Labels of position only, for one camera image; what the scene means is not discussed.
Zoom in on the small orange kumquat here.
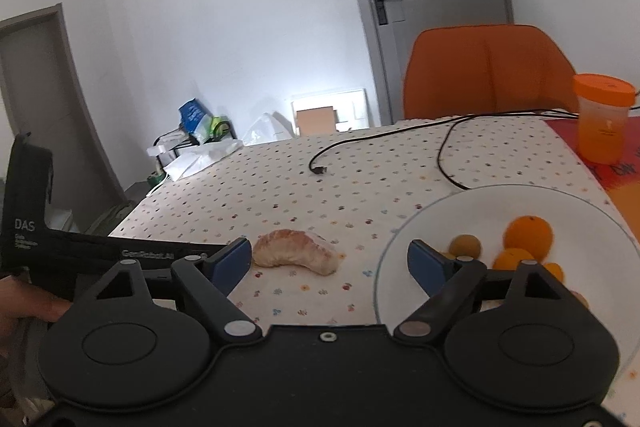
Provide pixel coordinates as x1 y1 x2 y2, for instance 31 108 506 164
544 262 565 283

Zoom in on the brown longan fruit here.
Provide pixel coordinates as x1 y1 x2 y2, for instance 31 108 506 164
448 234 483 259

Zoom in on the white board panel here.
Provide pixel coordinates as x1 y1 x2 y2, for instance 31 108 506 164
292 88 370 133

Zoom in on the white round plate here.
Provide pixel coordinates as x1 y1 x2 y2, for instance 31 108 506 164
373 183 640 388

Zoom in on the orange chair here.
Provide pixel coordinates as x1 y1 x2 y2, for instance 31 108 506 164
402 24 578 119

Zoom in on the red orange placemat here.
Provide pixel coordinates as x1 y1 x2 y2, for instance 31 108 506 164
544 115 640 243

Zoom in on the orange lidded plastic cup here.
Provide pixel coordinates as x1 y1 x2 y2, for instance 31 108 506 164
574 74 636 165

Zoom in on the white plastic bag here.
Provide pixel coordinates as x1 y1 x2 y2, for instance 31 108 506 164
163 113 294 181

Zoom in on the large orange mandarin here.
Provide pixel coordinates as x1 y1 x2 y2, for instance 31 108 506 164
502 216 554 262

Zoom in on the black usb cable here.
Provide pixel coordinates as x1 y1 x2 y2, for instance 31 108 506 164
308 107 582 193

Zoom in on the person's left hand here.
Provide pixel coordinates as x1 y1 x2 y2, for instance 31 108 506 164
0 277 72 358

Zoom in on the black metal shelf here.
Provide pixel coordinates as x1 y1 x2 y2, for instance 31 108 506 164
146 117 238 171

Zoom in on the orange mandarin medium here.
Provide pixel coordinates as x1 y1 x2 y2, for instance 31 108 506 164
492 248 535 271

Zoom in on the black door handle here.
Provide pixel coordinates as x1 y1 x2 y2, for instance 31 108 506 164
373 0 398 26

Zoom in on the cardboard box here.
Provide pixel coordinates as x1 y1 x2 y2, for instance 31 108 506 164
296 106 336 136

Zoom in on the dotted white tablecloth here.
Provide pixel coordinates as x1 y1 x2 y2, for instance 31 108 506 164
115 115 639 426

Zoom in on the blue package bag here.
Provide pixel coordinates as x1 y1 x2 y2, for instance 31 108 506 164
179 98 213 144

